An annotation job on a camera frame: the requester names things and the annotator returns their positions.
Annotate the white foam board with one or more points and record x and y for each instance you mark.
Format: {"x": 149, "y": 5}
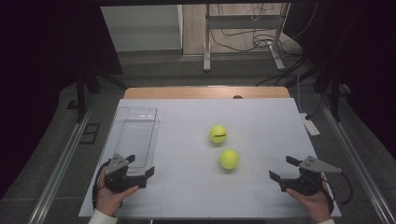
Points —
{"x": 186, "y": 193}

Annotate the black floor frame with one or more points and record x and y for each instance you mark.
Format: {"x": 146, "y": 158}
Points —
{"x": 90, "y": 133}

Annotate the black stand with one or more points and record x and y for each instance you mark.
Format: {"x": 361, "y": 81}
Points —
{"x": 81, "y": 96}
{"x": 334, "y": 96}

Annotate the person's right hand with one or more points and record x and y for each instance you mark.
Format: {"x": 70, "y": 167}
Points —
{"x": 316, "y": 205}

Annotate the yellow-green tennis ball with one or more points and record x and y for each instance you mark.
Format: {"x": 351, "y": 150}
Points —
{"x": 218, "y": 134}
{"x": 229, "y": 159}

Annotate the grey metal desk frame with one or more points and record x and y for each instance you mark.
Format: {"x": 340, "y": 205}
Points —
{"x": 243, "y": 21}

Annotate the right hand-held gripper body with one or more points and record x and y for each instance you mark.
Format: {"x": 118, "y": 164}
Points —
{"x": 306, "y": 183}

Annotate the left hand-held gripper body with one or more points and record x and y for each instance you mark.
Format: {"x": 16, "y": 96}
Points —
{"x": 116, "y": 179}

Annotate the wooden table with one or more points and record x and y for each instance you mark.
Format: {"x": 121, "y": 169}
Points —
{"x": 186, "y": 92}

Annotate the white power strip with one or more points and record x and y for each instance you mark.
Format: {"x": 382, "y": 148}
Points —
{"x": 309, "y": 124}

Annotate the dark curtain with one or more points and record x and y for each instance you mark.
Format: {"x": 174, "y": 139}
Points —
{"x": 367, "y": 62}
{"x": 40, "y": 77}

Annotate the clear plastic container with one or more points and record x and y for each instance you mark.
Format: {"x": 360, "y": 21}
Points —
{"x": 137, "y": 137}

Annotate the white cabinet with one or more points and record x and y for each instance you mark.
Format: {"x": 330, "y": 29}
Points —
{"x": 140, "y": 28}

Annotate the person's left hand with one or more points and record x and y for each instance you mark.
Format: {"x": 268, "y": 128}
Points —
{"x": 109, "y": 199}

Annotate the aluminium rail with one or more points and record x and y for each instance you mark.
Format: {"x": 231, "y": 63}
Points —
{"x": 59, "y": 168}
{"x": 358, "y": 158}

